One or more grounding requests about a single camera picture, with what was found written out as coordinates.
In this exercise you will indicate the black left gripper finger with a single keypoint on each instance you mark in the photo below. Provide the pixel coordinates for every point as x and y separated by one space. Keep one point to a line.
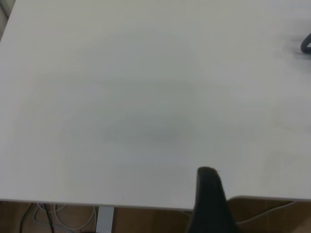
210 206

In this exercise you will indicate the dark grey ceramic mug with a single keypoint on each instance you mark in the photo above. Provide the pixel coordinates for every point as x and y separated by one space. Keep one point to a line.
305 46

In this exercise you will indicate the grey metal table leg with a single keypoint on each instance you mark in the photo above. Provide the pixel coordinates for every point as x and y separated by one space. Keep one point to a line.
105 219

